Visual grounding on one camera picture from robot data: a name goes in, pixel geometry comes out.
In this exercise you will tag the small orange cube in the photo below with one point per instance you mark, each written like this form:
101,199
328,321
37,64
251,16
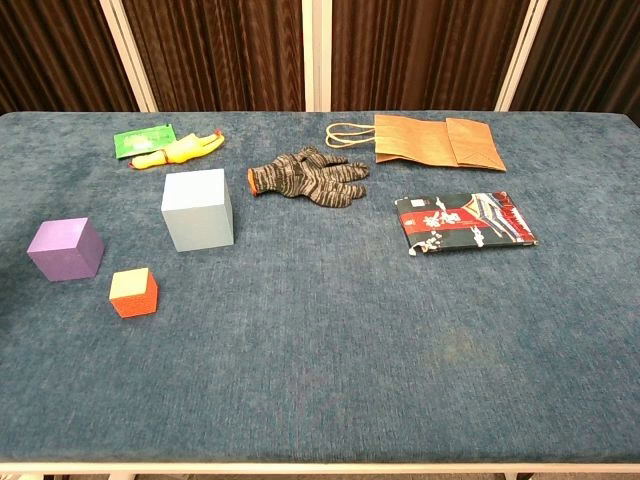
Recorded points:
132,300

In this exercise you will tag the medium purple cube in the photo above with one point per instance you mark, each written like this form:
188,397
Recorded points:
65,250

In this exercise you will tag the grey striped knit glove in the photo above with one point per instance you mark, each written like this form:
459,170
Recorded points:
300,177

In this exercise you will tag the light blue block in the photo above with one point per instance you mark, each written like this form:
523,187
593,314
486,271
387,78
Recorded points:
197,220

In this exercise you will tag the dark patterned folded packet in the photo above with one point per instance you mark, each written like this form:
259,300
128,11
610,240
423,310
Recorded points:
460,222

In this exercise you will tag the yellow rubber chicken toy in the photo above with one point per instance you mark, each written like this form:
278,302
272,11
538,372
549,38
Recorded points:
180,149

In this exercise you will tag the green foil packet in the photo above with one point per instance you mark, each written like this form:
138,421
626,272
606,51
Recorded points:
137,140

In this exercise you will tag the brown curtain partition panel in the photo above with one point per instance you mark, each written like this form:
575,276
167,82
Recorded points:
590,50
425,50
50,50
225,50

